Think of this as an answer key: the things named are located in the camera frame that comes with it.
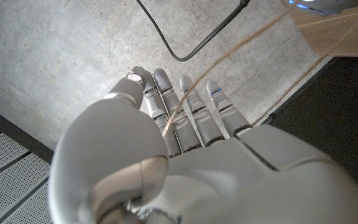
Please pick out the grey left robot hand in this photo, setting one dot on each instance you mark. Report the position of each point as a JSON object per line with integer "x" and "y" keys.
{"x": 244, "y": 180}

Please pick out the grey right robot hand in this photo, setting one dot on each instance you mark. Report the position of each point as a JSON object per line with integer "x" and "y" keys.
{"x": 322, "y": 6}

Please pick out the brown twine strand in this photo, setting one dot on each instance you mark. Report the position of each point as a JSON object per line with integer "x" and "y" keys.
{"x": 228, "y": 54}

